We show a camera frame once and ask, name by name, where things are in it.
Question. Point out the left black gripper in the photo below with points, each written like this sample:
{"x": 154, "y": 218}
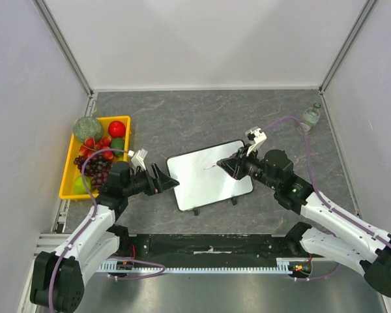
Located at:
{"x": 160, "y": 183}

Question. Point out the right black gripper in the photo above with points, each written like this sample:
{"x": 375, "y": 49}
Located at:
{"x": 238, "y": 165}

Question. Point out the white whiteboard black frame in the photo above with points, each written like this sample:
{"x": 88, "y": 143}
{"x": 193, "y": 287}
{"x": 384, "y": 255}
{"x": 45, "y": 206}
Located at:
{"x": 199, "y": 187}

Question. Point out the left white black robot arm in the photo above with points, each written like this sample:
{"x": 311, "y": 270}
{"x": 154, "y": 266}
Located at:
{"x": 60, "y": 276}

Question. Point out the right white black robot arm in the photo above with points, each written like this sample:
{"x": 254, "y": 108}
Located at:
{"x": 351, "y": 242}

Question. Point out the green lime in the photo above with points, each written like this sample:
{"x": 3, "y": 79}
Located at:
{"x": 117, "y": 144}

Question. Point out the purple grape bunch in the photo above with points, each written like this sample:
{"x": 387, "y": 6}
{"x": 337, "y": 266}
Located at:
{"x": 97, "y": 169}

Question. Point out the red apple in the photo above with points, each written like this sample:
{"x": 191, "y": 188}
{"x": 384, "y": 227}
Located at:
{"x": 116, "y": 129}

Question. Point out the red strawberry cluster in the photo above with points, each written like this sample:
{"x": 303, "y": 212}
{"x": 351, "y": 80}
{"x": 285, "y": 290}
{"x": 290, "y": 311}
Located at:
{"x": 91, "y": 145}

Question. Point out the green pear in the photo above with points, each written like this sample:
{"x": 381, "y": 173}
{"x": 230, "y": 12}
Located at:
{"x": 80, "y": 188}

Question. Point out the clear glass bottle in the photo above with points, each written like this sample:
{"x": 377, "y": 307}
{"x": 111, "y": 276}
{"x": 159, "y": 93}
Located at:
{"x": 310, "y": 117}

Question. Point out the green netted melon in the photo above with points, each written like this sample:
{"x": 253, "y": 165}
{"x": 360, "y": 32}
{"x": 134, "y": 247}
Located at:
{"x": 88, "y": 127}

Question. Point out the yellow plastic bin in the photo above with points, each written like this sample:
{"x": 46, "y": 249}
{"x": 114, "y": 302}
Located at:
{"x": 71, "y": 172}

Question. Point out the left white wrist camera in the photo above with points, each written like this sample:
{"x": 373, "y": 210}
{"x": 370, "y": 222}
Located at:
{"x": 137, "y": 159}

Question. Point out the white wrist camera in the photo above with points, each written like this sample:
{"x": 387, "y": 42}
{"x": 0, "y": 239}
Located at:
{"x": 256, "y": 137}
{"x": 137, "y": 159}

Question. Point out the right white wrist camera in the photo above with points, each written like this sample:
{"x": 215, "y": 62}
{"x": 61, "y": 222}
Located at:
{"x": 256, "y": 137}

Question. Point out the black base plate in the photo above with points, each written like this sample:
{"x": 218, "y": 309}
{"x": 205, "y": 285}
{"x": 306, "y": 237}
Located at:
{"x": 210, "y": 250}

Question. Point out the white slotted cable duct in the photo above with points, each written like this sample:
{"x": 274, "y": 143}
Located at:
{"x": 116, "y": 267}

